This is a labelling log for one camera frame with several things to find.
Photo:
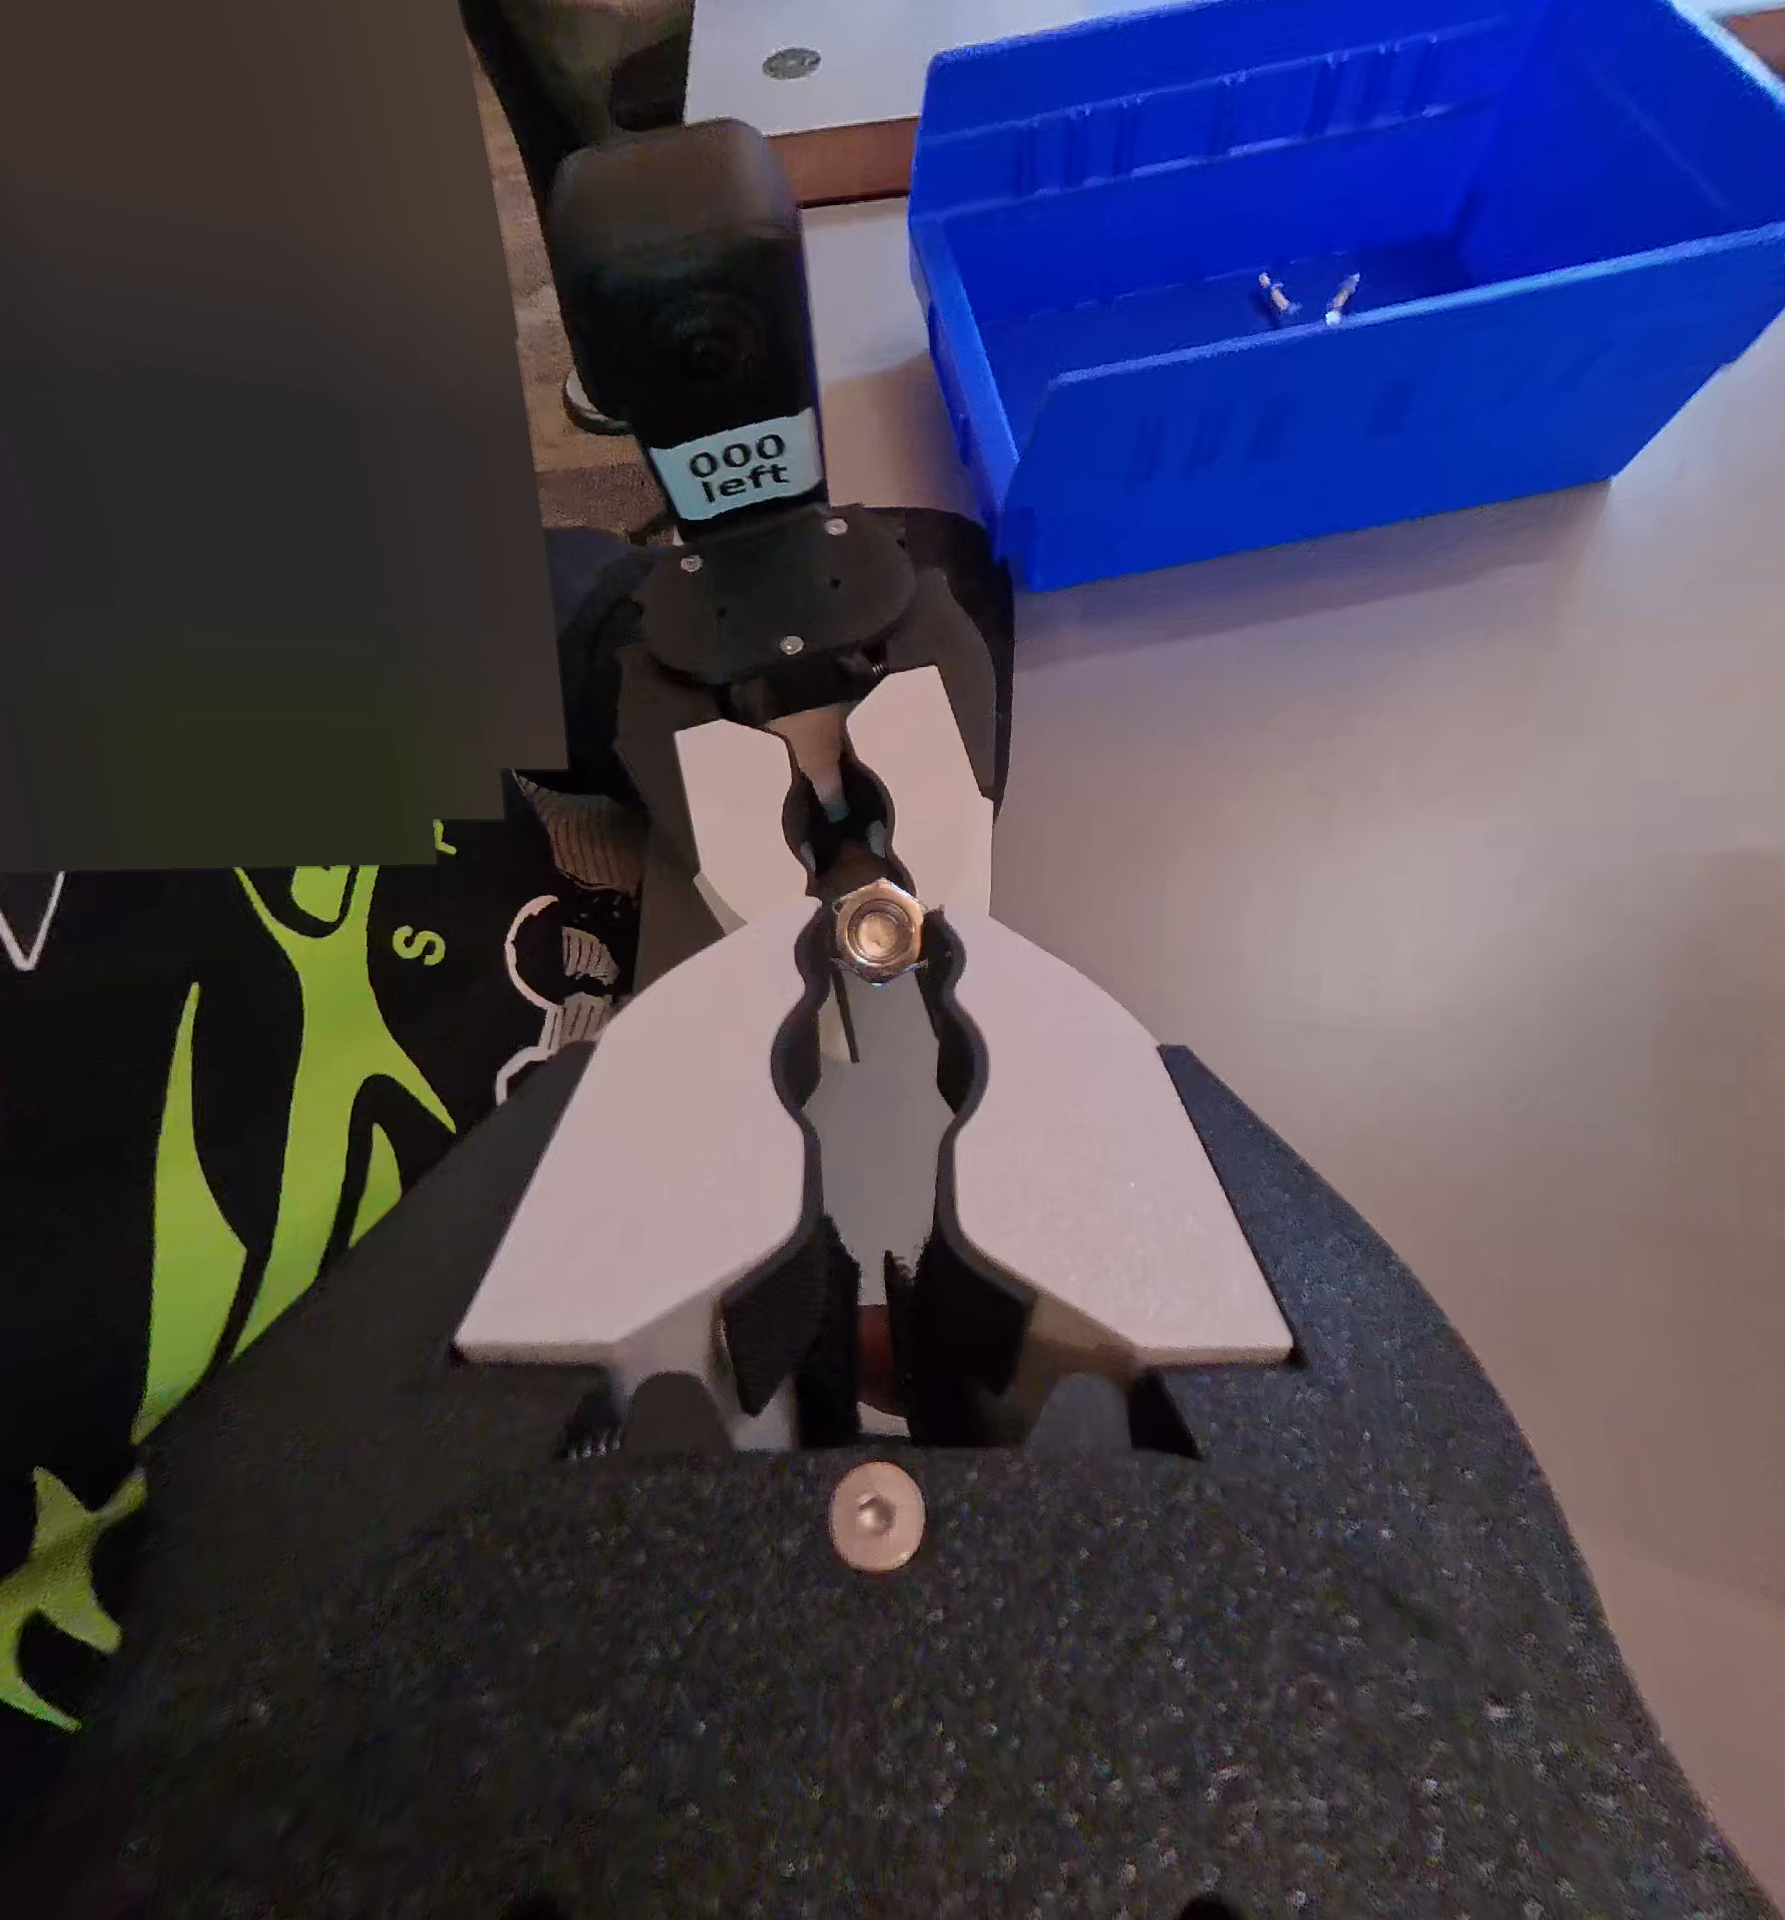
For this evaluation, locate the person's left forearm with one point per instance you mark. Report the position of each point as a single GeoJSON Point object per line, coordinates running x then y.
{"type": "Point", "coordinates": [585, 629]}

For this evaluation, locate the person's right hand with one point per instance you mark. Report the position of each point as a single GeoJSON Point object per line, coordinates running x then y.
{"type": "Point", "coordinates": [880, 1352]}

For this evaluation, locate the large steel nut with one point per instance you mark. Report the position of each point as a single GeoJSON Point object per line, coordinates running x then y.
{"type": "Point", "coordinates": [878, 896]}

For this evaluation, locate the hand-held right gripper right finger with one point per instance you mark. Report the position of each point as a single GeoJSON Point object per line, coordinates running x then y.
{"type": "Point", "coordinates": [1118, 1202]}

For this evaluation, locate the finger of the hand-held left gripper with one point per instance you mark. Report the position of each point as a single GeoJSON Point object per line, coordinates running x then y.
{"type": "Point", "coordinates": [937, 797]}
{"type": "Point", "coordinates": [734, 826]}

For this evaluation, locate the black hoodie with green print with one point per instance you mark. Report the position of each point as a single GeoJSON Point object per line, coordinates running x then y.
{"type": "Point", "coordinates": [234, 1126]}

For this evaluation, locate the blue plastic bin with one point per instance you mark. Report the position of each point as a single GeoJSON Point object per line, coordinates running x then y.
{"type": "Point", "coordinates": [1281, 450]}

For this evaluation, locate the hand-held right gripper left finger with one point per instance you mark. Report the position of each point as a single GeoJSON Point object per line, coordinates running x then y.
{"type": "Point", "coordinates": [653, 1185]}

